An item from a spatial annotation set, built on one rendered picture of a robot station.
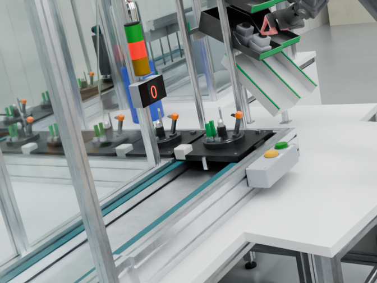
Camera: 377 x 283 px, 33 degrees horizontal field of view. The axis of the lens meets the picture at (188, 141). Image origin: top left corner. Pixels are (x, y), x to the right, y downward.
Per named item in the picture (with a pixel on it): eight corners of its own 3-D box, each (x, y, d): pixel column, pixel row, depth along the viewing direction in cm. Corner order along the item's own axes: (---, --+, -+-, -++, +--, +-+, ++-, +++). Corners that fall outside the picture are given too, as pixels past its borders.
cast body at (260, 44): (270, 54, 219) (274, 36, 216) (261, 56, 217) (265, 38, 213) (254, 44, 225) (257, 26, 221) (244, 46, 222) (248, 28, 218)
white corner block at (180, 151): (194, 155, 209) (192, 144, 208) (187, 160, 205) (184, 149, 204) (182, 155, 212) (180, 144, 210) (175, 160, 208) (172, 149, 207)
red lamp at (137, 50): (150, 54, 193) (147, 39, 191) (140, 59, 189) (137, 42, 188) (137, 56, 196) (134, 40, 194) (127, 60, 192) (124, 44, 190)
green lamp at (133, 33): (147, 38, 191) (143, 22, 190) (137, 42, 188) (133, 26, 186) (134, 40, 194) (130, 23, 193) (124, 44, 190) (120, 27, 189)
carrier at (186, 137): (209, 135, 227) (202, 101, 224) (171, 160, 209) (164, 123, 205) (156, 135, 241) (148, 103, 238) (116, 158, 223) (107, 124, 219)
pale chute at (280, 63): (311, 93, 240) (317, 85, 237) (292, 104, 231) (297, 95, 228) (261, 44, 248) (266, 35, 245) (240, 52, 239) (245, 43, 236)
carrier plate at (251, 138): (274, 135, 213) (272, 129, 212) (239, 161, 194) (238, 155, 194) (213, 135, 226) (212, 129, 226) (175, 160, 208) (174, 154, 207)
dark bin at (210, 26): (281, 51, 224) (286, 32, 220) (259, 61, 215) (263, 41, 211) (221, 22, 238) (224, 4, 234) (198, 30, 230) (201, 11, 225)
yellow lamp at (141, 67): (153, 71, 194) (150, 55, 193) (144, 75, 190) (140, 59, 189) (141, 72, 197) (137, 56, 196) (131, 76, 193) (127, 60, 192)
